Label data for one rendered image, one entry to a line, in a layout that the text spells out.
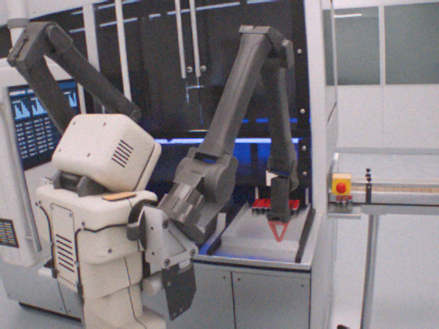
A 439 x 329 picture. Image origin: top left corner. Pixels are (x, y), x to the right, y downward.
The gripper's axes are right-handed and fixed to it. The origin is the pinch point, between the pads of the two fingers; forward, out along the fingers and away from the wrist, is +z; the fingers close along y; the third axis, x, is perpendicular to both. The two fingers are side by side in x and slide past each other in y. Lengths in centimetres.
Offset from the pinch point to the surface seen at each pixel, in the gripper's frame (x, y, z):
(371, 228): -32, 49, 7
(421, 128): -130, 492, -35
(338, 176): -17.2, 29.9, -16.8
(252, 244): 9.1, 0.7, 2.4
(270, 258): 1.6, -4.8, 4.8
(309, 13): -9, 19, -76
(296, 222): -2.5, 22.0, -0.2
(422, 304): -70, 117, 72
